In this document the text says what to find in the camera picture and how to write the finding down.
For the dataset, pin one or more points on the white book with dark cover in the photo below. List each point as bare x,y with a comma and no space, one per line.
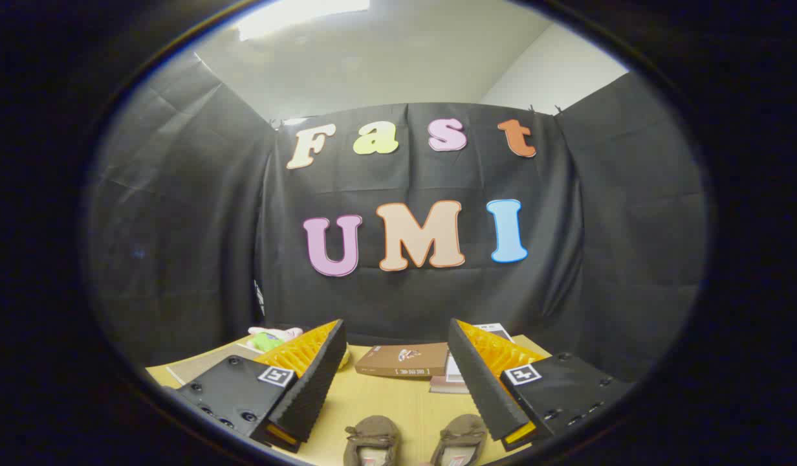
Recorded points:
495,330

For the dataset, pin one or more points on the brown paperback book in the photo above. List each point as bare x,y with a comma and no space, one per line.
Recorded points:
398,359

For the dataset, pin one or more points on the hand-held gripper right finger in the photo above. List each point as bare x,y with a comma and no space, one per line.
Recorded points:
479,382

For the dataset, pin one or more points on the green and pink plush toy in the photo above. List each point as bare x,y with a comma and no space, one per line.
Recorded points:
272,336

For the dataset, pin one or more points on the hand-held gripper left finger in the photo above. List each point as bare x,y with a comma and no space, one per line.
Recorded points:
314,382

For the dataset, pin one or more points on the brown fuzzy shoe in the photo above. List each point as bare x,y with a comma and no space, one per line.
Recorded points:
371,435
462,432

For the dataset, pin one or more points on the pinkish grey book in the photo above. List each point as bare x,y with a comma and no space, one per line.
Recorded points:
447,386

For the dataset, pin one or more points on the tan cardboard storage box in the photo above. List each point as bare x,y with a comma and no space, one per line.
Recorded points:
204,366

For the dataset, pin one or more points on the plain white book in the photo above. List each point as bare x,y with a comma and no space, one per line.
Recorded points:
453,369

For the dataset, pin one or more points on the yellow plush lemon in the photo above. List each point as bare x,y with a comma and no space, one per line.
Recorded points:
343,360

